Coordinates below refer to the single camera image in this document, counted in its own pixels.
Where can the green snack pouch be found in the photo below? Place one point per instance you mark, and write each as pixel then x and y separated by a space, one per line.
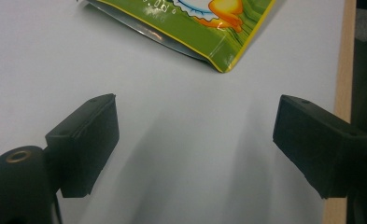
pixel 200 28

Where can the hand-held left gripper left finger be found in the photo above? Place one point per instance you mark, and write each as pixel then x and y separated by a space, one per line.
pixel 87 149

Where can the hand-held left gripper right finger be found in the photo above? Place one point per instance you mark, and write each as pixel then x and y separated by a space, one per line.
pixel 318 146

